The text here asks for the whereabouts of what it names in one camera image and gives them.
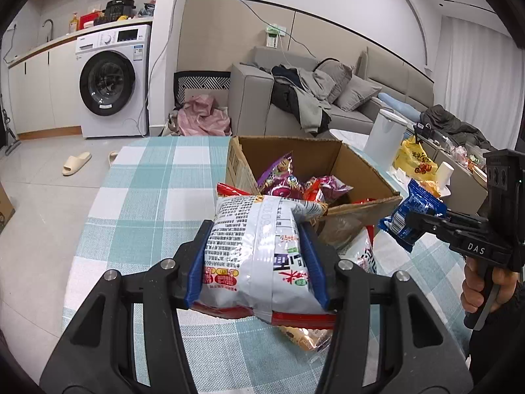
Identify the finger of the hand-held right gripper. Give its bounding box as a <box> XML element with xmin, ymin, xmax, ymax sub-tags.
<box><xmin>404</xmin><ymin>211</ymin><xmax>469</xmax><ymax>242</ymax></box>
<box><xmin>445</xmin><ymin>209</ymin><xmax>491</xmax><ymax>230</ymax></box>

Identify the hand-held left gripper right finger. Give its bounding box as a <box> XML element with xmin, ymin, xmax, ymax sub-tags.
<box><xmin>299</xmin><ymin>222</ymin><xmax>472</xmax><ymax>394</ymax></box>

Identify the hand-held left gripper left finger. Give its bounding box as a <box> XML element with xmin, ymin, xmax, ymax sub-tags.
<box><xmin>39</xmin><ymin>218</ymin><xmax>214</xmax><ymax>394</ymax></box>

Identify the blue snack packet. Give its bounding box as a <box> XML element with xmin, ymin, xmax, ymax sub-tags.
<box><xmin>377</xmin><ymin>178</ymin><xmax>448</xmax><ymax>253</ymax></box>

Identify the large white grey snack packet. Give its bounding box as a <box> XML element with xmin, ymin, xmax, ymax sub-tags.
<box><xmin>192</xmin><ymin>183</ymin><xmax>339</xmax><ymax>326</ymax></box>

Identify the brown cardboard box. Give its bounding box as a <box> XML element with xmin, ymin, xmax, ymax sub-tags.
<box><xmin>225</xmin><ymin>135</ymin><xmax>403</xmax><ymax>251</ymax></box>

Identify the person's right forearm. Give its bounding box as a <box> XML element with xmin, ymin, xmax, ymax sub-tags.
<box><xmin>468</xmin><ymin>283</ymin><xmax>525</xmax><ymax>386</ymax></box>

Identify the person's right hand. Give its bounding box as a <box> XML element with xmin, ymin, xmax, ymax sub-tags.
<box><xmin>460</xmin><ymin>260</ymin><xmax>521</xmax><ymax>315</ymax></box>

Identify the white packet with black print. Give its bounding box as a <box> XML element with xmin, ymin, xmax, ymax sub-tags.
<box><xmin>338</xmin><ymin>228</ymin><xmax>377</xmax><ymax>275</ymax></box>

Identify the white paper cup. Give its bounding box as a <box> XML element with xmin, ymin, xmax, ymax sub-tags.
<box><xmin>435</xmin><ymin>161</ymin><xmax>455</xmax><ymax>185</ymax></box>

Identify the yellow plastic bag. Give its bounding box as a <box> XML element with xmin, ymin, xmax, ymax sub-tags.
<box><xmin>394</xmin><ymin>136</ymin><xmax>439</xmax><ymax>181</ymax></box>

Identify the orange biscuit packet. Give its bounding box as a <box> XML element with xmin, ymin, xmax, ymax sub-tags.
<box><xmin>281</xmin><ymin>325</ymin><xmax>334</xmax><ymax>354</ymax></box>

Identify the pile of colourful wrappers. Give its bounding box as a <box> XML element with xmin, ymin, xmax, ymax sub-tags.
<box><xmin>435</xmin><ymin>137</ymin><xmax>487</xmax><ymax>165</ymax></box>

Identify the purple snack packet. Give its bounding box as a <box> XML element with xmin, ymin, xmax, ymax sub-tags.
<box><xmin>256</xmin><ymin>152</ymin><xmax>294</xmax><ymax>195</ymax></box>
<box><xmin>320</xmin><ymin>175</ymin><xmax>354</xmax><ymax>204</ymax></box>
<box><xmin>266</xmin><ymin>174</ymin><xmax>306</xmax><ymax>200</ymax></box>

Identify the black clamp device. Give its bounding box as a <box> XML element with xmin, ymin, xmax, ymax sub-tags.
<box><xmin>412</xmin><ymin>122</ymin><xmax>433</xmax><ymax>142</ymax></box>

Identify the white cylindrical appliance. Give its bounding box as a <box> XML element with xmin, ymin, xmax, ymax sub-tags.
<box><xmin>364</xmin><ymin>109</ymin><xmax>408</xmax><ymax>157</ymax></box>

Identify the dark green blanket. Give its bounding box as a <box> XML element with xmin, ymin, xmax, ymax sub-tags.
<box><xmin>420</xmin><ymin>104</ymin><xmax>499</xmax><ymax>150</ymax></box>

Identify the light blue pillow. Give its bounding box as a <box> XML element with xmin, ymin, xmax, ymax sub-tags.
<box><xmin>377</xmin><ymin>92</ymin><xmax>421</xmax><ymax>118</ymax></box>

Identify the white curtain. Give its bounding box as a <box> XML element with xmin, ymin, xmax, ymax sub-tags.
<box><xmin>435</xmin><ymin>14</ymin><xmax>513</xmax><ymax>140</ymax></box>

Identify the grey pillow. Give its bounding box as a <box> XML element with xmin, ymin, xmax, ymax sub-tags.
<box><xmin>316</xmin><ymin>59</ymin><xmax>353</xmax><ymax>101</ymax></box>
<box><xmin>334</xmin><ymin>75</ymin><xmax>383</xmax><ymax>111</ymax></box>

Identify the pink cloth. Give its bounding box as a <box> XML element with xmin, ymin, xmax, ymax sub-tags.
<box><xmin>177</xmin><ymin>94</ymin><xmax>232</xmax><ymax>137</ymax></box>

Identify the grey hoodie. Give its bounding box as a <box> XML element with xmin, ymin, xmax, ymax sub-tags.
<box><xmin>295</xmin><ymin>68</ymin><xmax>332</xmax><ymax>132</ymax></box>

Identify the grey sofa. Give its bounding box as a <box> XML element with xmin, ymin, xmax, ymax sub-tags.
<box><xmin>227</xmin><ymin>45</ymin><xmax>505</xmax><ymax>152</ymax></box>

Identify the black clothing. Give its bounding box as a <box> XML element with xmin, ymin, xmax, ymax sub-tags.
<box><xmin>271</xmin><ymin>65</ymin><xmax>304</xmax><ymax>113</ymax></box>

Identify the white washing machine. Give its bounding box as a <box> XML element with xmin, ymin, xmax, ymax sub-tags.
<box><xmin>75</xmin><ymin>24</ymin><xmax>152</xmax><ymax>139</ymax></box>

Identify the black white patterned basket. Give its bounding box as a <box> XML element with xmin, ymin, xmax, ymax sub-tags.
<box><xmin>173</xmin><ymin>71</ymin><xmax>232</xmax><ymax>109</ymax></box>

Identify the flat cardboard piece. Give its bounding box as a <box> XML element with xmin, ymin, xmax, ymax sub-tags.
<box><xmin>0</xmin><ymin>183</ymin><xmax>16</xmax><ymax>234</ymax></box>

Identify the white kitchen counter cabinet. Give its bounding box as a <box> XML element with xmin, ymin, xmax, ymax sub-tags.
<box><xmin>6</xmin><ymin>20</ymin><xmax>154</xmax><ymax>140</ymax></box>

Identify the black pressure cooker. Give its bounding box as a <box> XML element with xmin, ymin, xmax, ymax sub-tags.
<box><xmin>102</xmin><ymin>0</ymin><xmax>136</xmax><ymax>20</ymax></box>

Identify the white green wall socket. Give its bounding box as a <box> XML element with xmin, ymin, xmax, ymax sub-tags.
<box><xmin>264</xmin><ymin>25</ymin><xmax>287</xmax><ymax>48</ymax></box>

